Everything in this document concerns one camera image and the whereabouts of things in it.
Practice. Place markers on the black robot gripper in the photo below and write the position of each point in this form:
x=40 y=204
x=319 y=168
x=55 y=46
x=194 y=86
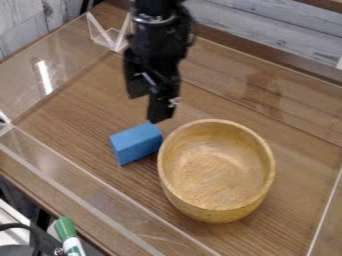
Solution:
x=157 y=46

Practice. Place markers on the blue foam block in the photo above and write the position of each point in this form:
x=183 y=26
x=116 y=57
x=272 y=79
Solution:
x=136 y=142

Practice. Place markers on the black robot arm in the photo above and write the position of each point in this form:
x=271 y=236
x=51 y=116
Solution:
x=156 y=7

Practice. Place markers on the brown wooden bowl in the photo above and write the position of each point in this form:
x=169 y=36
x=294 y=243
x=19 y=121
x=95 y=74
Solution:
x=216 y=170

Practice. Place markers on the green and white marker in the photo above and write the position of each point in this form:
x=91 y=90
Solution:
x=65 y=231

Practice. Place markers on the clear acrylic tray wall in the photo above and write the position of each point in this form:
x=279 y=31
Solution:
x=109 y=219

